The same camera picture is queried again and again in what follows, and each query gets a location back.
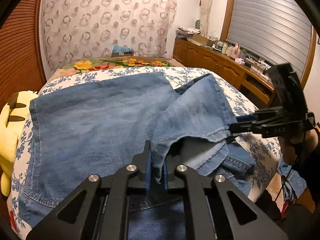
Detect floral printed blanket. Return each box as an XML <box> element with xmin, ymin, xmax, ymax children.
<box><xmin>54</xmin><ymin>57</ymin><xmax>185</xmax><ymax>78</ymax></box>

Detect row of small bottles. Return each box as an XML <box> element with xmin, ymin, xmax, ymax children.
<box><xmin>212</xmin><ymin>41</ymin><xmax>234</xmax><ymax>55</ymax></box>

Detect pink bottle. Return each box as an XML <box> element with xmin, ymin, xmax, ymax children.
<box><xmin>232</xmin><ymin>43</ymin><xmax>242</xmax><ymax>59</ymax></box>

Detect white blue floral quilt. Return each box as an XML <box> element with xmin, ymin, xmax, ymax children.
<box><xmin>6</xmin><ymin>66</ymin><xmax>283</xmax><ymax>233</ymax></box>

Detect small cardboard box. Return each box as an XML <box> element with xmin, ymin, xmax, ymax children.
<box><xmin>112</xmin><ymin>50</ymin><xmax>134</xmax><ymax>58</ymax></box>

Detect blue denim pants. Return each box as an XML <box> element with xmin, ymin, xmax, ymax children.
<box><xmin>19</xmin><ymin>71</ymin><xmax>257</xmax><ymax>240</ymax></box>

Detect circle patterned sheer curtain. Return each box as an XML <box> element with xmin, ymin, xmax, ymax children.
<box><xmin>41</xmin><ymin>0</ymin><xmax>178</xmax><ymax>72</ymax></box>

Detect yellow plush toy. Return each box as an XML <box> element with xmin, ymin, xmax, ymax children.
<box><xmin>0</xmin><ymin>90</ymin><xmax>39</xmax><ymax>197</ymax></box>

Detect person's right hand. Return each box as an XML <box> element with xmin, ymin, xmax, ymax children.
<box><xmin>280</xmin><ymin>129</ymin><xmax>320</xmax><ymax>167</ymax></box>

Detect lace window curtain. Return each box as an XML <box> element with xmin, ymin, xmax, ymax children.
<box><xmin>200</xmin><ymin>0</ymin><xmax>215</xmax><ymax>34</ymax></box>

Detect wooden louvered wardrobe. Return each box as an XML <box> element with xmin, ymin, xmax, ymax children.
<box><xmin>0</xmin><ymin>0</ymin><xmax>48</xmax><ymax>113</ymax></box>

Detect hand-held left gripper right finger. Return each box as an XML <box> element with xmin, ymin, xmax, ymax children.
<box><xmin>163</xmin><ymin>152</ymin><xmax>290</xmax><ymax>240</ymax></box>

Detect blue plastic bag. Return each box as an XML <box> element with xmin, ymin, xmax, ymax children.
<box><xmin>112</xmin><ymin>44</ymin><xmax>132</xmax><ymax>53</ymax></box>

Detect wooden sideboard cabinet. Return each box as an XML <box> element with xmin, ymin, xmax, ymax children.
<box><xmin>173</xmin><ymin>37</ymin><xmax>278</xmax><ymax>105</ymax></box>

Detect stack of newspapers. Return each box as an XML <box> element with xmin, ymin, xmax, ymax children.
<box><xmin>176</xmin><ymin>26</ymin><xmax>202</xmax><ymax>39</ymax></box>

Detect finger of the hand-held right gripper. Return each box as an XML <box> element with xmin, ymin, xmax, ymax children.
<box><xmin>235</xmin><ymin>107</ymin><xmax>282</xmax><ymax>122</ymax></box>
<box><xmin>229</xmin><ymin>121</ymin><xmax>263</xmax><ymax>134</ymax></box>

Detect grey window blind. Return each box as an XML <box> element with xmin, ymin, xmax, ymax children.
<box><xmin>226</xmin><ymin>0</ymin><xmax>314</xmax><ymax>68</ymax></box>

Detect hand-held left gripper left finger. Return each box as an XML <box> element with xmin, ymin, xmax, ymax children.
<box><xmin>26</xmin><ymin>140</ymin><xmax>152</xmax><ymax>240</ymax></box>

